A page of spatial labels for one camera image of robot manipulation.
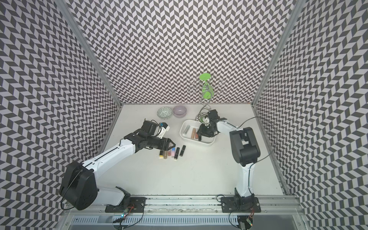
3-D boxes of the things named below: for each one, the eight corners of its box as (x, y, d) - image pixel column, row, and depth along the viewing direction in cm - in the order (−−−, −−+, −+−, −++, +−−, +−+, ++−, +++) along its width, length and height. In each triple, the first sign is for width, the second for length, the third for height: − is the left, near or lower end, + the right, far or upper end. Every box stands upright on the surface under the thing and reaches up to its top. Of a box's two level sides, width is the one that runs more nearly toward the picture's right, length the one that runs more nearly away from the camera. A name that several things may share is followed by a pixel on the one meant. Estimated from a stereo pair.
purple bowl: (172, 119, 109) (172, 115, 106) (173, 109, 116) (173, 105, 113) (186, 119, 109) (186, 115, 106) (186, 109, 116) (186, 105, 113)
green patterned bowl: (155, 116, 113) (154, 113, 110) (162, 107, 119) (162, 104, 116) (166, 120, 110) (165, 118, 107) (173, 112, 115) (173, 109, 113)
